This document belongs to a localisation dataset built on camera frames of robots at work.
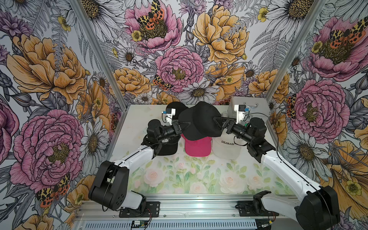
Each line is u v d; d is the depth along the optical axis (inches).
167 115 28.9
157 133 25.8
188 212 29.1
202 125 30.4
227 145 36.4
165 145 37.9
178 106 48.8
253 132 23.1
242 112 26.5
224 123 25.6
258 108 40.0
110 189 16.8
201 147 37.9
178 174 34.0
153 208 29.2
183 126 29.2
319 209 15.3
